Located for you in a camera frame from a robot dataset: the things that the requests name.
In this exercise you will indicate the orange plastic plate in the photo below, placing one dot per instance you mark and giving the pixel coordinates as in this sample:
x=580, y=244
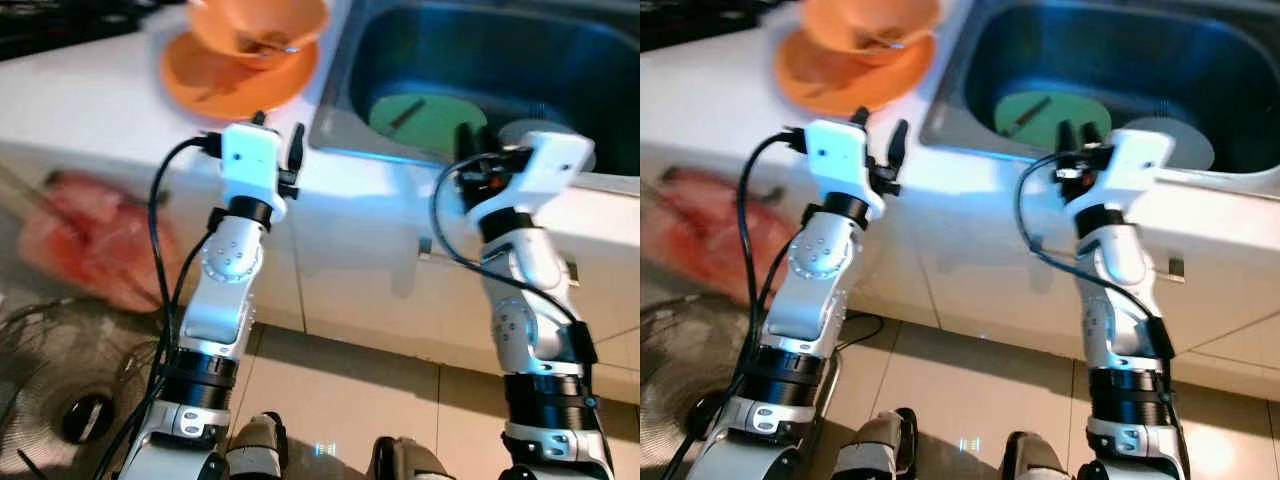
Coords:
x=210, y=90
x=820, y=88

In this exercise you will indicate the green plate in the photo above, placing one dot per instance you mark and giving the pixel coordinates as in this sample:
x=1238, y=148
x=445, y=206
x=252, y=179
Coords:
x=440, y=125
x=1040, y=135

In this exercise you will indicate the grey bowl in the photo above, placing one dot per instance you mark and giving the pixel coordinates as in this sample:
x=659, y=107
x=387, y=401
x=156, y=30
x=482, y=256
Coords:
x=520, y=127
x=1195, y=150

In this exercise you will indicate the brown spoon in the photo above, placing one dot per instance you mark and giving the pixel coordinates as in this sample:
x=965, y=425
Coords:
x=888, y=42
x=272, y=44

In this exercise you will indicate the stainless steel sink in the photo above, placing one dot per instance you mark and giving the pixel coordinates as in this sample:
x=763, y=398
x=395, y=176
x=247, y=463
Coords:
x=500, y=50
x=1120, y=50

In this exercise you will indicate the orange plastic bag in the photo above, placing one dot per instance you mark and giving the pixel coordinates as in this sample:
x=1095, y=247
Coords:
x=710, y=235
x=90, y=240

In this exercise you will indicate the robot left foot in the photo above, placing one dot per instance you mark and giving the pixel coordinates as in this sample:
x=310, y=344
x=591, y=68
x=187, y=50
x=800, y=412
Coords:
x=875, y=448
x=258, y=450

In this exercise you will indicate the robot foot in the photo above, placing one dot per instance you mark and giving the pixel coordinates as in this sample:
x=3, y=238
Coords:
x=258, y=450
x=408, y=462
x=1035, y=460
x=875, y=448

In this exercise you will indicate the metal floor fan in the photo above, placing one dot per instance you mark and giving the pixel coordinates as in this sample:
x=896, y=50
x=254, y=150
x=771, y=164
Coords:
x=60, y=400
x=680, y=390

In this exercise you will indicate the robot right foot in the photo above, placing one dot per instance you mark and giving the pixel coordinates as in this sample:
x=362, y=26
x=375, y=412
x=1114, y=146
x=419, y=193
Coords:
x=408, y=462
x=1035, y=460

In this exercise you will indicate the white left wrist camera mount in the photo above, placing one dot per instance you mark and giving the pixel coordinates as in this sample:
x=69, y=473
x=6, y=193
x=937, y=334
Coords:
x=250, y=160
x=840, y=160

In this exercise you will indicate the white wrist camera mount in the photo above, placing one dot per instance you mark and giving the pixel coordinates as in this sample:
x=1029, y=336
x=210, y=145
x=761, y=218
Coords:
x=250, y=160
x=1140, y=160
x=840, y=160
x=550, y=165

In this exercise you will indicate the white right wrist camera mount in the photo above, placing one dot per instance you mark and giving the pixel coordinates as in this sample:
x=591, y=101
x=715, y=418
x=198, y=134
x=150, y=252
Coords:
x=550, y=165
x=1140, y=160

